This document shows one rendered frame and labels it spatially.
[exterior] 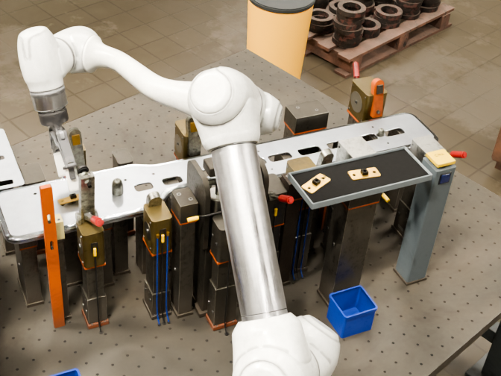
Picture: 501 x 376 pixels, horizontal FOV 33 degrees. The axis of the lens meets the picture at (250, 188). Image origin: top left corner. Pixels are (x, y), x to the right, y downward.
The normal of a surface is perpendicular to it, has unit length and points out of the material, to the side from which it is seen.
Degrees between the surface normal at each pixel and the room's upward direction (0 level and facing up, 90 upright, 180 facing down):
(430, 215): 90
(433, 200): 90
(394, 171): 0
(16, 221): 0
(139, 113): 0
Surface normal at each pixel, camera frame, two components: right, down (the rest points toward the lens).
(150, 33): 0.07, -0.78
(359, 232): 0.42, 0.59
